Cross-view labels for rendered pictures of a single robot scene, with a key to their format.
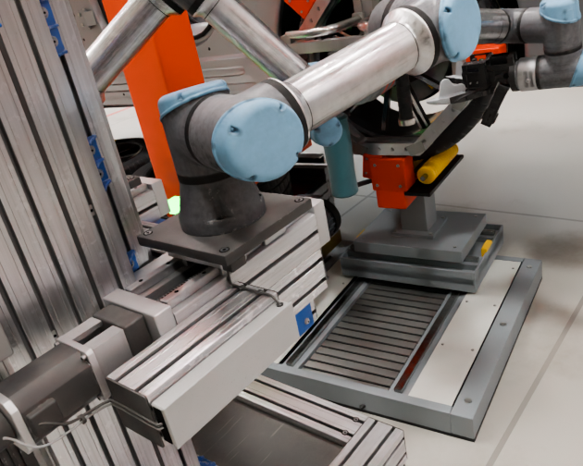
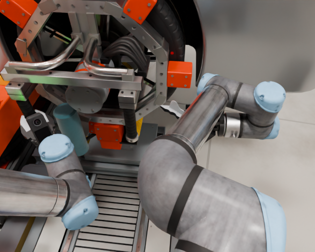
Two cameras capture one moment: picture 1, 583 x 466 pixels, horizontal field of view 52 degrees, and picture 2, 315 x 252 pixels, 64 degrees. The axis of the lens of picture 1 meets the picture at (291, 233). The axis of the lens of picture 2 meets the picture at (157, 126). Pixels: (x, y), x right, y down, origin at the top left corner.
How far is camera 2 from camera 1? 103 cm
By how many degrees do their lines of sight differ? 33
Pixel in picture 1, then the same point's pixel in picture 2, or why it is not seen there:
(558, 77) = (255, 136)
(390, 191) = (109, 141)
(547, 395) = not seen: hidden behind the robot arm
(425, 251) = (130, 161)
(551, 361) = not seen: hidden behind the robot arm
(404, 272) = (119, 171)
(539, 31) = (252, 112)
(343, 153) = (77, 133)
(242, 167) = not seen: outside the picture
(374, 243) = (98, 157)
